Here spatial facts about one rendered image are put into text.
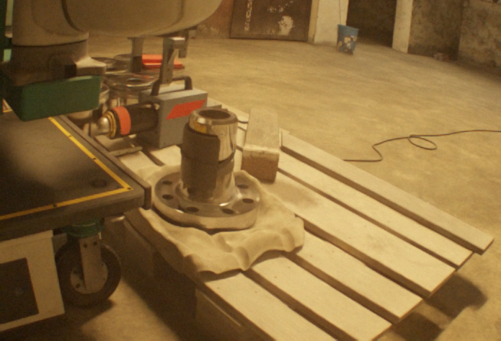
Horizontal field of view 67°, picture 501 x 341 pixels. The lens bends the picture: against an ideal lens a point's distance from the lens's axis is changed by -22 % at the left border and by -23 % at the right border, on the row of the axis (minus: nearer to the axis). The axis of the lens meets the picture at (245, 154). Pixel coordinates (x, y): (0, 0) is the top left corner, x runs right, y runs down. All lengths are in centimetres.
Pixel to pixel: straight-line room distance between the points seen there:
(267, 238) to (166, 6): 61
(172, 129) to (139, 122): 14
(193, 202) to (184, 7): 63
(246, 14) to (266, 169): 453
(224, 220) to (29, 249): 50
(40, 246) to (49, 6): 41
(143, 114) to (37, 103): 83
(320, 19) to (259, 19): 107
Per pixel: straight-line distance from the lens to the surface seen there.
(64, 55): 73
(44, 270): 83
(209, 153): 106
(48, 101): 73
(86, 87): 75
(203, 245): 101
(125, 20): 60
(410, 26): 925
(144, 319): 104
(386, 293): 99
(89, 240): 93
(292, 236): 106
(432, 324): 119
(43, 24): 72
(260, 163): 139
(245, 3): 580
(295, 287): 95
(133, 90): 189
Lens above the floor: 70
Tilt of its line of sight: 21 degrees down
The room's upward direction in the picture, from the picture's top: 7 degrees clockwise
